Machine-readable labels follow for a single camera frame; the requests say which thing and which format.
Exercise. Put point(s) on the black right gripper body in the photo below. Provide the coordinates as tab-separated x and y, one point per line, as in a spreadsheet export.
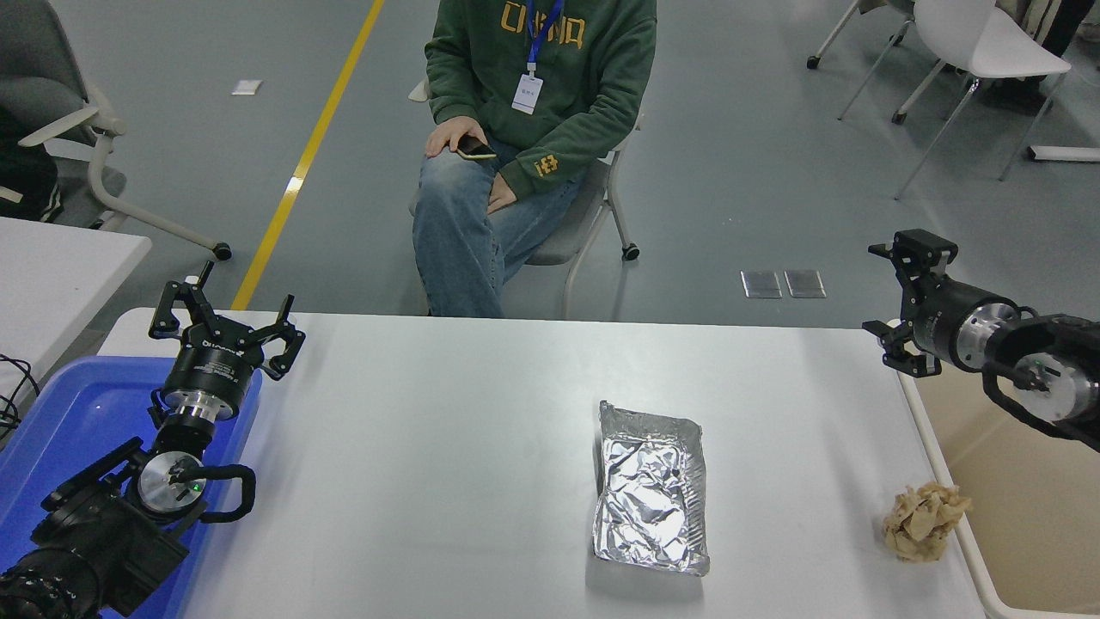
941	322

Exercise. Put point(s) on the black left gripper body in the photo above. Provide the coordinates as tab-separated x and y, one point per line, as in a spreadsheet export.
210	368

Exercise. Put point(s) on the tan paper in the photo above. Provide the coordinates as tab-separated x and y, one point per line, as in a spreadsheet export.
921	520

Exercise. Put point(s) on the dark phone with gold edge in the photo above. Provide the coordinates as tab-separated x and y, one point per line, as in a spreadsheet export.
479	152

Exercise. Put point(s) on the foil tray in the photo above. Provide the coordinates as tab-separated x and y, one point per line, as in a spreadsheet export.
649	490

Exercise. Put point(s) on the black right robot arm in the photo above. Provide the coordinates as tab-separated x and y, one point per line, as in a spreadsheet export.
1057	344

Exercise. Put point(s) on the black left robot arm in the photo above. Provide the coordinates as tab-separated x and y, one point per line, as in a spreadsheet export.
103	542

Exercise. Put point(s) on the person's left hand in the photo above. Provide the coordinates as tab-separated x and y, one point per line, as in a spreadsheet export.
503	193

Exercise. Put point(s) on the person's right hand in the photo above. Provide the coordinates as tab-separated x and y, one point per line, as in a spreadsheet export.
455	131

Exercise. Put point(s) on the metal floor plate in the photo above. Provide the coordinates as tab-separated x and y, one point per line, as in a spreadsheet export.
761	284
805	283

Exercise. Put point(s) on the blue plastic tray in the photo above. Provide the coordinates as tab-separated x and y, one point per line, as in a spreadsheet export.
77	413

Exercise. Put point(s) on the white side table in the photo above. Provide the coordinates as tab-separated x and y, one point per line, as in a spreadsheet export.
51	284

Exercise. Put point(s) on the white table foot bar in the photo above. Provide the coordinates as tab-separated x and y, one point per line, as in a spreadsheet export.
1066	154

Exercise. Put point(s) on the large pale bin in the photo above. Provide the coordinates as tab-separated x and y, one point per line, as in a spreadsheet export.
1014	533

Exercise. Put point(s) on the white-legged caster chair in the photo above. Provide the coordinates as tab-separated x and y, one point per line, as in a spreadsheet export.
813	63

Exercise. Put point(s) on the white plastic chair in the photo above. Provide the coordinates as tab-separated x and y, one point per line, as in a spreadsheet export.
971	34

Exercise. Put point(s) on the white paper sheet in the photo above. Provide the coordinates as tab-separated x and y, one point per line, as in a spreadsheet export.
247	87

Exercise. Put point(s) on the grey office chair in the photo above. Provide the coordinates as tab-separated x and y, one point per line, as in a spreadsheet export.
34	60

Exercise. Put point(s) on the grey chair with white frame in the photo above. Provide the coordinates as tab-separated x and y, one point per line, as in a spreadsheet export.
559	232

